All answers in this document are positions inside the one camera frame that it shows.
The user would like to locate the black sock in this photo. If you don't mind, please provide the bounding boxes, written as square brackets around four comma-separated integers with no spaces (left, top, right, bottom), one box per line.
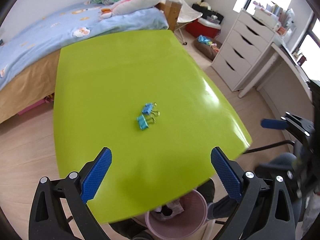
[161,205,173,217]

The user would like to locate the pink trash bin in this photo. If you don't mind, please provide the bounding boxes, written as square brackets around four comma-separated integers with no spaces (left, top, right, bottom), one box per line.
[145,190,208,239]

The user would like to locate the white desk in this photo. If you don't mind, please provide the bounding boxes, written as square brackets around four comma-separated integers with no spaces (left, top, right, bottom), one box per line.
[234,42,313,121]

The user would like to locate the crumpled paper in bin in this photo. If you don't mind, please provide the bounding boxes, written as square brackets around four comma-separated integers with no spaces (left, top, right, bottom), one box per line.
[151,199,184,220]

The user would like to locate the teal binder clip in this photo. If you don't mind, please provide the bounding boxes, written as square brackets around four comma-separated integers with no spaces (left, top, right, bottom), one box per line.
[137,114,156,131]

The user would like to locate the blue binder clip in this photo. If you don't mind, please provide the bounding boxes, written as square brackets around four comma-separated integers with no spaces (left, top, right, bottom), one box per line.
[142,102,160,116]

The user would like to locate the green table mat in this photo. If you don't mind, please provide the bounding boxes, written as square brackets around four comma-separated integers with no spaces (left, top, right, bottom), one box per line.
[54,30,252,223]

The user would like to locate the white drawer cabinet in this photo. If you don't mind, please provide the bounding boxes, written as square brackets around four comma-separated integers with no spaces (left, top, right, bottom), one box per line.
[212,10,276,92]

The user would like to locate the brown basket with toys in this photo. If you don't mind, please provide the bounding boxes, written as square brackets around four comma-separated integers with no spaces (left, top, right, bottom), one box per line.
[193,35,222,61]

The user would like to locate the red storage box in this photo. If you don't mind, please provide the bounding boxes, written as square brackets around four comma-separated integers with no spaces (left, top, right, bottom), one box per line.
[185,18,221,38]

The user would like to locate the white folding chair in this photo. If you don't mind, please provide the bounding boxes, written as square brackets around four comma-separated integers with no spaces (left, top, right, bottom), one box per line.
[169,0,203,46]

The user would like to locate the blue quilt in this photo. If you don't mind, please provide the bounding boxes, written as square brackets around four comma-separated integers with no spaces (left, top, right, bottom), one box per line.
[1,3,169,88]

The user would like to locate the white plush toy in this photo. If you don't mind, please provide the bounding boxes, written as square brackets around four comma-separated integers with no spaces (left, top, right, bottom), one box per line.
[100,0,165,19]

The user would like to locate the wooden bed frame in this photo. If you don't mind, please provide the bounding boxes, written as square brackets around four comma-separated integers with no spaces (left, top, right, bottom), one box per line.
[1,2,174,122]

